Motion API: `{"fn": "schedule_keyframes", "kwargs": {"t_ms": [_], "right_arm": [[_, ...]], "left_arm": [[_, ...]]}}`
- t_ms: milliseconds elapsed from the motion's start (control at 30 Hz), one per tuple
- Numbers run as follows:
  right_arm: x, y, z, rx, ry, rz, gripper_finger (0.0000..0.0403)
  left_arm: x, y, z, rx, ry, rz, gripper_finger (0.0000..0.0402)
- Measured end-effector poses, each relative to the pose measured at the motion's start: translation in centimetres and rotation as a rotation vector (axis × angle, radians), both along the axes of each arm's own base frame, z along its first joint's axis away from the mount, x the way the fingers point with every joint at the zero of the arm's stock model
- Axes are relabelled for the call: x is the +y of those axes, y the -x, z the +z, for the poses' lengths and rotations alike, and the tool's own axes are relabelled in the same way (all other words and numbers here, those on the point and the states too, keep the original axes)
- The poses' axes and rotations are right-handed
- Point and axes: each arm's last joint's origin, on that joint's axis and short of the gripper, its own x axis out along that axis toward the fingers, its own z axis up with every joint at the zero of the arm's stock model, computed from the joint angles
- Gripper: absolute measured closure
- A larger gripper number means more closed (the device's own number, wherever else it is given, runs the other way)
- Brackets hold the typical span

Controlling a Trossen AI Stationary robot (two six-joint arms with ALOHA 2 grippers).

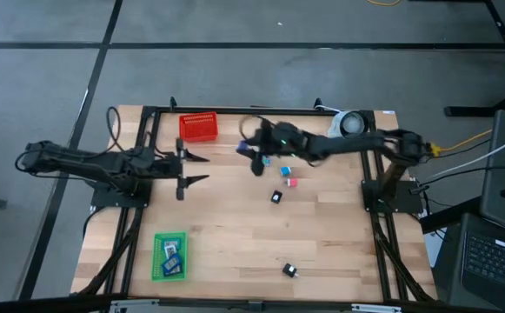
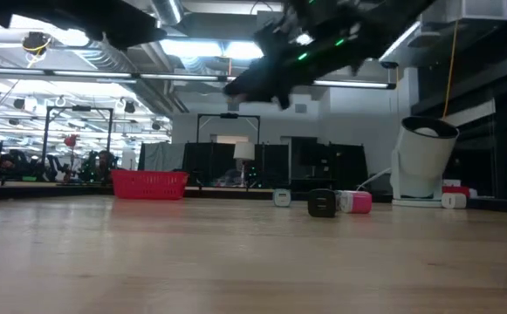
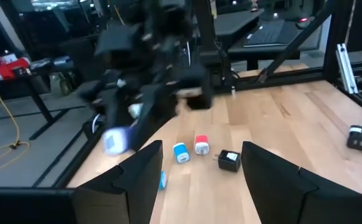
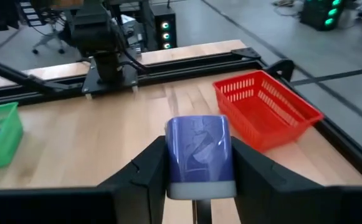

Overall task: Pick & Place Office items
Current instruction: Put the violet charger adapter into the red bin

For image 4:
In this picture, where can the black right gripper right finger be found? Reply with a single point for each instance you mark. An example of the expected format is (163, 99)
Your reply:
(261, 193)

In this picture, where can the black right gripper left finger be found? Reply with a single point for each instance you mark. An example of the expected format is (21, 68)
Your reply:
(143, 186)

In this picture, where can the red plastic basket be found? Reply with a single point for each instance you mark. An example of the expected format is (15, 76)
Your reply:
(261, 109)

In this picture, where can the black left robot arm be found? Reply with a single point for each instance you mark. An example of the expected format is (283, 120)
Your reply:
(99, 34)

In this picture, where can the office chair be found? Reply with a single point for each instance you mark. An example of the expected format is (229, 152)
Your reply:
(48, 39)

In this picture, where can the green plastic basket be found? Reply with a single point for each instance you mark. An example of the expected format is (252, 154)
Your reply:
(3, 152)

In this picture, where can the black computer tower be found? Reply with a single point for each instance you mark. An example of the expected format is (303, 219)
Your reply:
(165, 18)

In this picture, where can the green-lit computer case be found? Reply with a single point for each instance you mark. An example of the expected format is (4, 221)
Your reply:
(317, 15)

